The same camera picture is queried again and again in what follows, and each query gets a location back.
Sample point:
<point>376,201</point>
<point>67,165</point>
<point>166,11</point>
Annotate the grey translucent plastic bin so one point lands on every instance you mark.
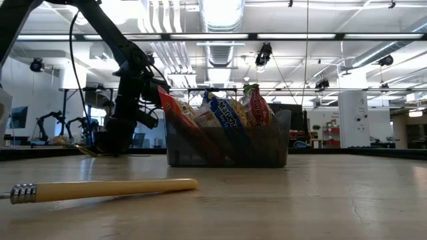
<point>267,146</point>

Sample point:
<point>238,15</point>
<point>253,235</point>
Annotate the green chili shrimp ramen packet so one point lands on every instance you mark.
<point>258,110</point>

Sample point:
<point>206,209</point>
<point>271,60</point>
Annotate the blue white ramen packet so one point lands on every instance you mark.
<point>221,113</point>

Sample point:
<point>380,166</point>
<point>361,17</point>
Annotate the blue lit monitor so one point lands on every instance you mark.
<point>19,117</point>

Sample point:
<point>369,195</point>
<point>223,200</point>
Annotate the silver ceiling air duct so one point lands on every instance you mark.
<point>221,20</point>

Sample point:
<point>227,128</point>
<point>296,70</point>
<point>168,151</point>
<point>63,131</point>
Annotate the black background robot arm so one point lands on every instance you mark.
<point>41,125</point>

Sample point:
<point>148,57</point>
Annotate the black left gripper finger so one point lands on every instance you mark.
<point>113,136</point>
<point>129,133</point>

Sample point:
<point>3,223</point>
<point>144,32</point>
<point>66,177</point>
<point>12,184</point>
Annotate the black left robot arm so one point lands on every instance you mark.
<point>110,33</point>

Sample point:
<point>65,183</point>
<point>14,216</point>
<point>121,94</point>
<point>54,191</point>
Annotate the red background shelf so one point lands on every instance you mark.
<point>332,141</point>

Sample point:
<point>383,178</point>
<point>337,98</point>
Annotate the black overhead frame bar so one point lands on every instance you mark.
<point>252,36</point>

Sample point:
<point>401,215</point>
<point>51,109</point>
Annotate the person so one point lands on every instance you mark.
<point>107,106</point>

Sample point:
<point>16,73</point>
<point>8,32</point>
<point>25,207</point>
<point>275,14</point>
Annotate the dark bowl red inside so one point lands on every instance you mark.
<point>99,143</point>

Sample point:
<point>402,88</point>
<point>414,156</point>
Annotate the black ceiling spotlight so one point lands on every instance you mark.
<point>386,60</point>
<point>36,65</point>
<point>322,83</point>
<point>150,58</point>
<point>263,55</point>

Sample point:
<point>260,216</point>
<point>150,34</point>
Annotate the red yellow ramen packet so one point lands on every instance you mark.
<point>173,110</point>

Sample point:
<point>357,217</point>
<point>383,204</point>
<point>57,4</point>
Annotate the black monitor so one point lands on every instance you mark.
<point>297,113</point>

